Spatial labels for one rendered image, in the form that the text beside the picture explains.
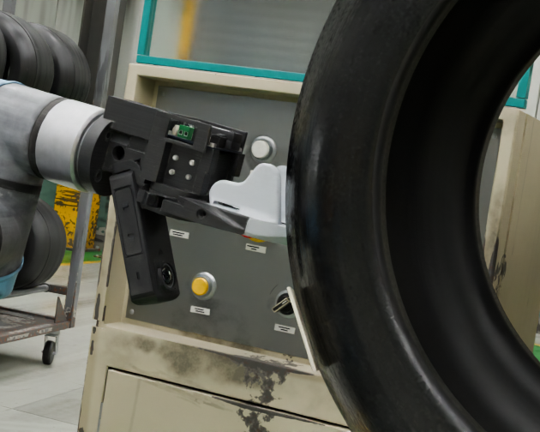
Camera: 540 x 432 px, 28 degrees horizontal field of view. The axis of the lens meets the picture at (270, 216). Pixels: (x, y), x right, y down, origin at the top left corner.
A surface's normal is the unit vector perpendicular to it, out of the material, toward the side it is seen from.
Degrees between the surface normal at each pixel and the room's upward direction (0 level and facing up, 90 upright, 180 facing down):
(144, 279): 89
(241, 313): 90
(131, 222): 89
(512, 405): 81
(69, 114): 44
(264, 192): 90
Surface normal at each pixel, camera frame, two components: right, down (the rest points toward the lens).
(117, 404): -0.40, -0.01
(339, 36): -0.87, -0.34
